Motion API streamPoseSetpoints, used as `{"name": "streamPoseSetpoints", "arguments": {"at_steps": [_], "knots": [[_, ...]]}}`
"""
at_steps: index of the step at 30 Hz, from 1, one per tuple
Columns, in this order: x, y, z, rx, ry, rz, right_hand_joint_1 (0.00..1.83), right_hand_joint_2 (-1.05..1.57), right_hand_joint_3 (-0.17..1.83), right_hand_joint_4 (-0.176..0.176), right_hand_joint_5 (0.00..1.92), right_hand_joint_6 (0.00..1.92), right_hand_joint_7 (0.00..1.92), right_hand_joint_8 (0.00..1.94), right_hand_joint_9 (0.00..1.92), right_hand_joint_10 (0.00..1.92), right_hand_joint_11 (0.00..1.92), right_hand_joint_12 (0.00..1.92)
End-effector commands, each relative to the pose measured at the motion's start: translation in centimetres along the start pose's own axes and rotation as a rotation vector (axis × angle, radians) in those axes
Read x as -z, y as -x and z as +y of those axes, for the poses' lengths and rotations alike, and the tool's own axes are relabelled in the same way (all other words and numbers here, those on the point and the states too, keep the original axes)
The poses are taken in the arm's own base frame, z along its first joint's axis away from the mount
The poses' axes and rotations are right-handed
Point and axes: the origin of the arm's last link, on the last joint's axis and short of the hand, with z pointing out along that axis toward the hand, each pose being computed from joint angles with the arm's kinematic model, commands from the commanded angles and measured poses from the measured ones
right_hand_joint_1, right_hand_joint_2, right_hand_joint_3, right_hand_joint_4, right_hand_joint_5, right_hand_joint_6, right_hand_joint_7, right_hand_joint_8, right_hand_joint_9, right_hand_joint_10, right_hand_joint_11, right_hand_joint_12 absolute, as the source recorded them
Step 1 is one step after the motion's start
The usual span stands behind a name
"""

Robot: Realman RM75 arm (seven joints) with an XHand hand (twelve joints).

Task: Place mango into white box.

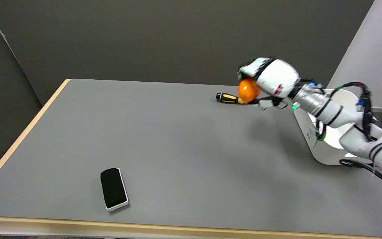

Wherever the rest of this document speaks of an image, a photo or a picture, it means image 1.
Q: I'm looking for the black yellow screwdriver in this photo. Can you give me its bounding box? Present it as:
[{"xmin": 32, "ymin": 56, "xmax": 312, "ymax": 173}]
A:
[{"xmin": 216, "ymin": 92, "xmax": 244, "ymax": 105}]

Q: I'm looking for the black whiteboard eraser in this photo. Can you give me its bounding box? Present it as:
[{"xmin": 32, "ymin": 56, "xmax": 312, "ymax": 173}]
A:
[{"xmin": 100, "ymin": 168, "xmax": 129, "ymax": 212}]

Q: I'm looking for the orange ball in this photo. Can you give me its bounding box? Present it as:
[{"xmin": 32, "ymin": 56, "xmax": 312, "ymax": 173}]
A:
[{"xmin": 238, "ymin": 78, "xmax": 262, "ymax": 103}]

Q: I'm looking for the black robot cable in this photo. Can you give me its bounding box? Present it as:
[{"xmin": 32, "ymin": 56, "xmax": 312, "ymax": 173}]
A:
[{"xmin": 314, "ymin": 82, "xmax": 382, "ymax": 192}]

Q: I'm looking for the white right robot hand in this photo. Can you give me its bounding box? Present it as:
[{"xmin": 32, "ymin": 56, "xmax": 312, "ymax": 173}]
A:
[{"xmin": 237, "ymin": 57, "xmax": 301, "ymax": 111}]

